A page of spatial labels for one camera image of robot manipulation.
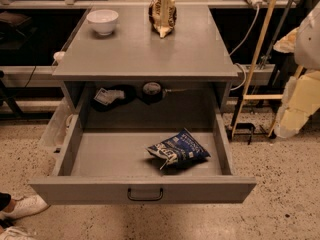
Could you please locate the black drawer handle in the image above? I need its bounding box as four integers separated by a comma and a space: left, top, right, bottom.
127, 188, 164, 202

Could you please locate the wooden ladder frame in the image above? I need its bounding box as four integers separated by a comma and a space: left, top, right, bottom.
230, 0, 305, 140

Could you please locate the white sneaker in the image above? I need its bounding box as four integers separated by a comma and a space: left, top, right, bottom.
0, 227, 37, 240
1, 195, 49, 220

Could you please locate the blue chip bag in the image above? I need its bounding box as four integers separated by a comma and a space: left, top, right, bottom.
146, 129, 210, 169

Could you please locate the black pouch with label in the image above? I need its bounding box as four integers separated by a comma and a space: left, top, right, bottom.
91, 85, 136, 112

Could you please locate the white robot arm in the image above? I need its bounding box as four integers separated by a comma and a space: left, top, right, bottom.
274, 2, 320, 138

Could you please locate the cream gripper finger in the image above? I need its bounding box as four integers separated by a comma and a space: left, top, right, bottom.
274, 70, 320, 138
273, 28, 298, 53

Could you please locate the grey open top drawer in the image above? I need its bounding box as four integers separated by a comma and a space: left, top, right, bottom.
30, 114, 256, 205

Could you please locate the grey counter cabinet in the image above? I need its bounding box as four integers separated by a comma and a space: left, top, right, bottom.
53, 5, 237, 131

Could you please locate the white power cable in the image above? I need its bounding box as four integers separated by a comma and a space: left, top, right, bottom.
228, 3, 262, 92

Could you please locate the brown chip bag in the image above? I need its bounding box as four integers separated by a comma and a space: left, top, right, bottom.
148, 0, 177, 38

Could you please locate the white sneaker upper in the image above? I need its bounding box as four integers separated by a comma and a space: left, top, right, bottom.
1, 195, 49, 220

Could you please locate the white sneaker lower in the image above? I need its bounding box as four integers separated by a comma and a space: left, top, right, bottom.
0, 227, 37, 240

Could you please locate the black tape roll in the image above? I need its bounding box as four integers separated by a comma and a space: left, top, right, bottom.
142, 82, 163, 104

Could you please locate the white ceramic bowl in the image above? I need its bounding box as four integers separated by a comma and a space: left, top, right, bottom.
86, 9, 119, 35

